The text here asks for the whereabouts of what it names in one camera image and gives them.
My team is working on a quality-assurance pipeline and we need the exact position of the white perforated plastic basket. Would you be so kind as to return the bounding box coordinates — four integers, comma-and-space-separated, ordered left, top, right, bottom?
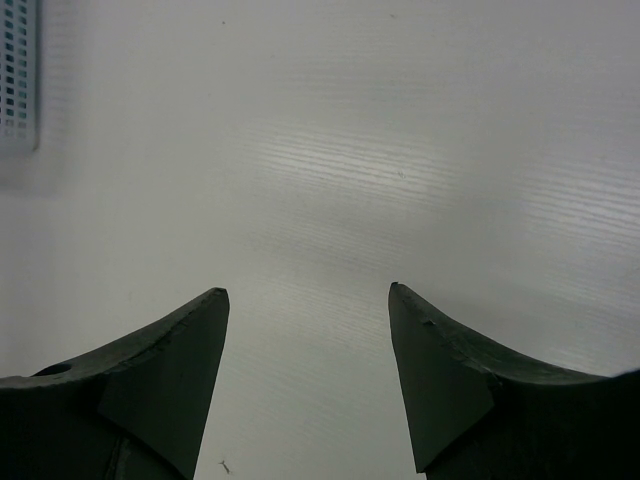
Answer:
1, 0, 41, 157

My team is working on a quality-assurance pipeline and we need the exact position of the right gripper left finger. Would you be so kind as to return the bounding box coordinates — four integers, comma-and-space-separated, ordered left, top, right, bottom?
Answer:
1, 288, 229, 479

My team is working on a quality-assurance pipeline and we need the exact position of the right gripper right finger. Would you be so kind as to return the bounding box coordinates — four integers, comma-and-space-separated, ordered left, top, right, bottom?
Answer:
388, 283, 639, 479

